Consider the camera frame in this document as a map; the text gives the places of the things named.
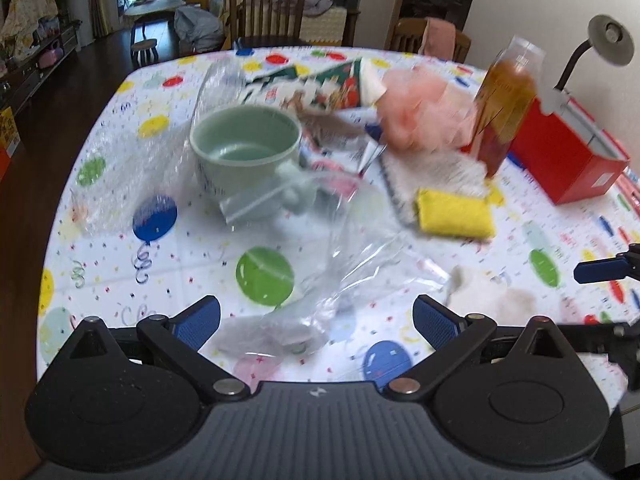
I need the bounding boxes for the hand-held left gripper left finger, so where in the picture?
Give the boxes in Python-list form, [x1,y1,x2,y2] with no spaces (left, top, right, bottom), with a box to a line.
[67,296,251,403]

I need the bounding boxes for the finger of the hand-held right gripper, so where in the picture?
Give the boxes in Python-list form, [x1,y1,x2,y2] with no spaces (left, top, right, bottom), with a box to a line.
[573,243,640,284]
[565,322,640,391]

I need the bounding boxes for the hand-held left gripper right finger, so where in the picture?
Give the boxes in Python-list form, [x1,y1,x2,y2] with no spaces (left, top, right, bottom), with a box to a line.
[385,295,569,402]

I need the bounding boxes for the white fuzzy pad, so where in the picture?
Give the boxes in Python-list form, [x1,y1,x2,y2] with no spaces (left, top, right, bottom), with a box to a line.
[447,265,538,322]

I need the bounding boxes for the clear plastic bag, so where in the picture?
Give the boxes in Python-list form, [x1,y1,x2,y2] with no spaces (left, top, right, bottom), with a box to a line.
[212,172,453,361]

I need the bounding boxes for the yellow sponge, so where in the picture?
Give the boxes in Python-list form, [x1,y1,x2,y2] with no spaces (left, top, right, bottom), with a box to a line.
[416,187,496,238]

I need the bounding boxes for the red cardboard box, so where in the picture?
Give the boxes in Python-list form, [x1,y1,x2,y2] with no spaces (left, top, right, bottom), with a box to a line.
[507,95,631,206]

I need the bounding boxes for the white fluffy cloth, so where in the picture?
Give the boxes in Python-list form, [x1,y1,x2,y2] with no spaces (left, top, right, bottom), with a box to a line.
[377,150,493,223]

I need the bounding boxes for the pale green ceramic cup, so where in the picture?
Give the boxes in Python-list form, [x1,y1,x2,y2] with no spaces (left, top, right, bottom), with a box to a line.
[189,105,318,223]

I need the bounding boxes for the clear bubble wrap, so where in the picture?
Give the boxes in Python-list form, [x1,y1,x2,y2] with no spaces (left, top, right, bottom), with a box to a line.
[72,120,201,238]

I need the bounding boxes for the amber liquid plastic bottle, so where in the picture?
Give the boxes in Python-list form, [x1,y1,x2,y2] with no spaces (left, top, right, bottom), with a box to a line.
[470,35,546,178]

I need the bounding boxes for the pink mesh bath pouf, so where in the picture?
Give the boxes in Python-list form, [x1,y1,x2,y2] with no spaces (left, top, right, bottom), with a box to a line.
[375,67,482,153]

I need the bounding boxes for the green red printed packet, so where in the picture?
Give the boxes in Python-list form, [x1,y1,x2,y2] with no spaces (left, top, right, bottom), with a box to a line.
[240,57,388,111]

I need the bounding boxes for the pink plastic bag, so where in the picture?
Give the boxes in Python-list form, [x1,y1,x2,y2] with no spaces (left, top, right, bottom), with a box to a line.
[619,166,640,213]

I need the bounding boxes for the brown printed packet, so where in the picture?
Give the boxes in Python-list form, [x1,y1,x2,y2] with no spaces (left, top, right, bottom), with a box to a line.
[299,109,368,148]

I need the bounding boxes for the silver desk lamp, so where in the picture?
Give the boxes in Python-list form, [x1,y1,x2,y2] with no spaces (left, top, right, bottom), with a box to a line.
[555,14,636,93]

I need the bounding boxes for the yellow cardboard box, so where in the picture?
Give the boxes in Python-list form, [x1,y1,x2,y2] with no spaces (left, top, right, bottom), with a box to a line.
[0,107,21,154]

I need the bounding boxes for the small wooden stool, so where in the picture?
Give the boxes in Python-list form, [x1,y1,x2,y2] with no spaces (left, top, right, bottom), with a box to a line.
[131,39,160,67]

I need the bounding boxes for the pink towel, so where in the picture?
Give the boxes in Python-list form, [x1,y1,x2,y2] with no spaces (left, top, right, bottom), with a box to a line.
[422,17,458,58]

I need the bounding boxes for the wooden chair with towel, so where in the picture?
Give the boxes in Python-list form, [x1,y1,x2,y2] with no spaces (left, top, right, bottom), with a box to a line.
[387,17,472,63]

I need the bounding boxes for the low television cabinet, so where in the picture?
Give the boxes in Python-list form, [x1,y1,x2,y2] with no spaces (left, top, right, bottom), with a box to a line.
[0,25,81,117]

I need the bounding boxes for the white stuffed bag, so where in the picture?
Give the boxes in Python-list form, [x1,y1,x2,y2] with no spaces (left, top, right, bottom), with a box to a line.
[174,5,226,47]

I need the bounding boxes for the pink toy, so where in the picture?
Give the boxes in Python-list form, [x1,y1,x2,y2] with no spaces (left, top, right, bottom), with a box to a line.
[39,42,64,69]

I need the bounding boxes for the sofa with cream cover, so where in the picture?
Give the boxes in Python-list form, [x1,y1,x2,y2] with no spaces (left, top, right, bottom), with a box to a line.
[295,0,362,47]

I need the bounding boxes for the low wooden table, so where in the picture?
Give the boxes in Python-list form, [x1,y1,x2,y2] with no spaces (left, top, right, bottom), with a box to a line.
[124,0,198,27]

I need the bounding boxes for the wooden slat-back chair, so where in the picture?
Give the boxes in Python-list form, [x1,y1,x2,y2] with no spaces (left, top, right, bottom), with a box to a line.
[227,0,308,52]

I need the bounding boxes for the hanging floral cloth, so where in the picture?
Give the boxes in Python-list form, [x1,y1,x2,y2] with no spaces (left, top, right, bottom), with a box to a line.
[0,0,59,56]

